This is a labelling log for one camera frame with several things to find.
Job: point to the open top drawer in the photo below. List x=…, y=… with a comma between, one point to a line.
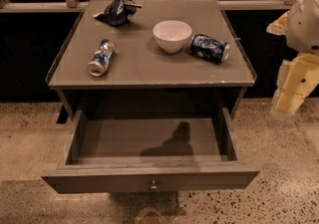
x=125, y=155

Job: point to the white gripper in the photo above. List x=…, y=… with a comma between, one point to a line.
x=304, y=25

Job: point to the white bowl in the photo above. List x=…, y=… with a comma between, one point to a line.
x=172, y=35

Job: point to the crushed silver blue can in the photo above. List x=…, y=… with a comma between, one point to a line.
x=100, y=61

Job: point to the blue pepsi can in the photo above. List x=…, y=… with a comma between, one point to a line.
x=209, y=49

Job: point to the blue chip bag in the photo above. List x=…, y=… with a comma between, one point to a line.
x=118, y=13

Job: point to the metal drawer knob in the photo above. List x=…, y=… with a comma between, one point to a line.
x=153, y=186

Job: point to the grey wooden cabinet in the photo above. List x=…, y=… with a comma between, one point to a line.
x=139, y=63

